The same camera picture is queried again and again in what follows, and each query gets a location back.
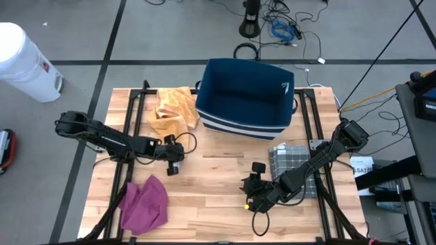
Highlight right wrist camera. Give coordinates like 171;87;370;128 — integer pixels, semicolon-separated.
254;181;274;201

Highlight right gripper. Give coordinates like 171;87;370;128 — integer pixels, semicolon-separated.
240;162;283;209

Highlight magenta towel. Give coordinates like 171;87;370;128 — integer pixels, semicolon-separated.
118;174;170;236

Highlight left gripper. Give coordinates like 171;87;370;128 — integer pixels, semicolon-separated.
149;133;187;177

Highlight thin black pole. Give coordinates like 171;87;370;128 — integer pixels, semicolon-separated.
339;0;426;110

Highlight grey side table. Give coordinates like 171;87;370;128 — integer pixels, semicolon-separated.
394;83;436;180

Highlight black coiled cable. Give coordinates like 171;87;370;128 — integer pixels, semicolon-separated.
233;42;260;61

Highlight black electronic device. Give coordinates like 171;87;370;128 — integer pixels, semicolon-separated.
408;71;436;122

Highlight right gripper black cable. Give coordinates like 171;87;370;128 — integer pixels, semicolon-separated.
251;200;272;237

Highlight black beam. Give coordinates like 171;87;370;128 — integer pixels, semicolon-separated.
354;154;422;191

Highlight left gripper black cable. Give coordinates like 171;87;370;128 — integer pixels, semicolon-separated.
175;131;198;154

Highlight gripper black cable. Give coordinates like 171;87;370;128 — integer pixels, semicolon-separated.
251;200;272;237
175;131;198;154

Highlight white trash can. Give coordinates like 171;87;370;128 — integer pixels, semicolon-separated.
0;22;65;103

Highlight navy white striped basket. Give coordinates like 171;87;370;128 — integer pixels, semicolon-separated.
195;57;298;142

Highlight yellow cable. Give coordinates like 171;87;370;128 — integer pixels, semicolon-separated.
340;69;435;113

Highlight white printed paper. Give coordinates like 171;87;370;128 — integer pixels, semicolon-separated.
349;155;375;197

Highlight orange checked towel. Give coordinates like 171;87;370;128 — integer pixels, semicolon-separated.
146;86;201;150

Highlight blue cable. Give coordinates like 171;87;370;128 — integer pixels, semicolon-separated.
270;20;296;44

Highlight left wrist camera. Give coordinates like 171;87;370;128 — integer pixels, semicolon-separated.
171;144;187;161

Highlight grey metal bracket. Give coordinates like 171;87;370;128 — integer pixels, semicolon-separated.
309;138;328;151

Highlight black stand base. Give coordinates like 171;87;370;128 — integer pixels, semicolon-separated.
238;0;262;39

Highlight grey checked towel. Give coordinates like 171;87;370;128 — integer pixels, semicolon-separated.
268;142;320;200

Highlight red black device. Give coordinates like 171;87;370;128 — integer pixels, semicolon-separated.
0;128;17;176

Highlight black metal table frame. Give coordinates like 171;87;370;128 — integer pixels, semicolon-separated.
81;80;369;245

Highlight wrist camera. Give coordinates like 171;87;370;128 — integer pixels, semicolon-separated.
254;181;274;201
171;144;187;161

